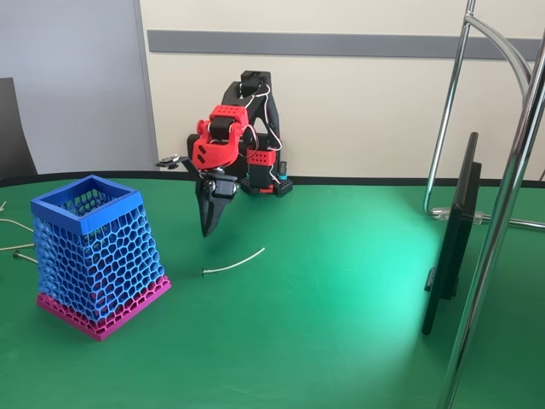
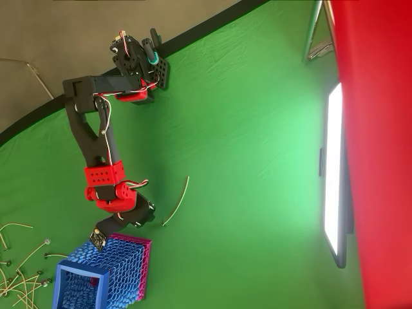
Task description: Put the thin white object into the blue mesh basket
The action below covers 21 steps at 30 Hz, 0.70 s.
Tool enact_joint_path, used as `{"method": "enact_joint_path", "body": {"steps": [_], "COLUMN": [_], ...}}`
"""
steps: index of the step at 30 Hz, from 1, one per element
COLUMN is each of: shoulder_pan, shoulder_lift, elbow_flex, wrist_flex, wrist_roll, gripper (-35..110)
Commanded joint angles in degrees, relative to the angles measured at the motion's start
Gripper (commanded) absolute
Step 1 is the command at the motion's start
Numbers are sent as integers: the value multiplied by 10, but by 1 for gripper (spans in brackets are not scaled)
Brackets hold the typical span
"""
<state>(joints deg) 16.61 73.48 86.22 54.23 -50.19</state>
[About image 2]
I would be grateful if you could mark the white LED light panel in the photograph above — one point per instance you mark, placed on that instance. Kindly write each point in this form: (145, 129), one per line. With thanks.
(333, 161)

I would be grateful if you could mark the large red blurred object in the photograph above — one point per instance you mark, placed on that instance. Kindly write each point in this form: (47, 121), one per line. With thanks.
(380, 145)

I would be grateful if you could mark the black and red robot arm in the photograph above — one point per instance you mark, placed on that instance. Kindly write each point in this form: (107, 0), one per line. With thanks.
(87, 135)

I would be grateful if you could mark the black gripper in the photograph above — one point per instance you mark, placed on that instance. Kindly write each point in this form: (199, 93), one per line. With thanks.
(142, 215)

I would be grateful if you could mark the chrome tube frame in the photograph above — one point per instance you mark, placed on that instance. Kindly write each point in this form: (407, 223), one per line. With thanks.
(311, 32)

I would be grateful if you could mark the black pegboard base plate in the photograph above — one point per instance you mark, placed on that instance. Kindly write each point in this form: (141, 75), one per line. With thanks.
(161, 74)

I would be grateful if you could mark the blue and pink mesh basket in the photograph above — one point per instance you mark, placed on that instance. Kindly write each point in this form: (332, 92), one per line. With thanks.
(125, 260)

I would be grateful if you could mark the green cloth with black border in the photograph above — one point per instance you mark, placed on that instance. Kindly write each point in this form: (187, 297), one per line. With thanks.
(225, 128)

